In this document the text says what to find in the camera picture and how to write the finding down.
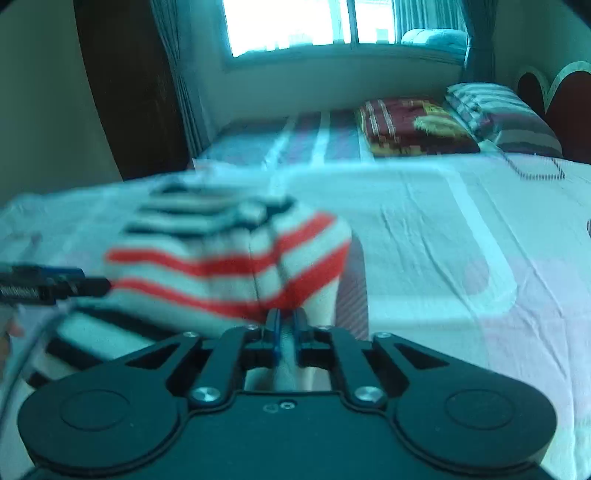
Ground white red black striped sweater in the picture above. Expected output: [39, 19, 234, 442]
[25, 182, 365, 393]

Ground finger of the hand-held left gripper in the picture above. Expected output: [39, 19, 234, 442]
[0, 264, 112, 306]

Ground long grey curtain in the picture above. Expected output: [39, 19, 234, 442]
[150, 0, 218, 160]

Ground dark wooden door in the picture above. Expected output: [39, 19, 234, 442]
[74, 0, 195, 181]

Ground window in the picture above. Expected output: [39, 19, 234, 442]
[222, 0, 467, 58]

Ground thin white cable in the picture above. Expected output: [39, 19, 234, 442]
[0, 307, 68, 411]

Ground red and white headboard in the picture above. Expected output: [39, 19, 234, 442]
[515, 60, 591, 164]

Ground purple striped bed sheet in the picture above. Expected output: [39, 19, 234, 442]
[191, 111, 370, 169]

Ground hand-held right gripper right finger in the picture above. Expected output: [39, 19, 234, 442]
[292, 307, 451, 409]

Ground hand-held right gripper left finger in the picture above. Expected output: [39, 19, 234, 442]
[124, 308, 281, 409]

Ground light quilt bundle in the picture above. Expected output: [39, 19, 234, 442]
[401, 28, 469, 61]

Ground short grey curtain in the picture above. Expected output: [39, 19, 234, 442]
[394, 0, 497, 84]

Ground maroon folded blanket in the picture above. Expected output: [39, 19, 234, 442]
[358, 97, 481, 158]

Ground grey striped pillow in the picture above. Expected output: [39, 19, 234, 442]
[445, 82, 563, 158]

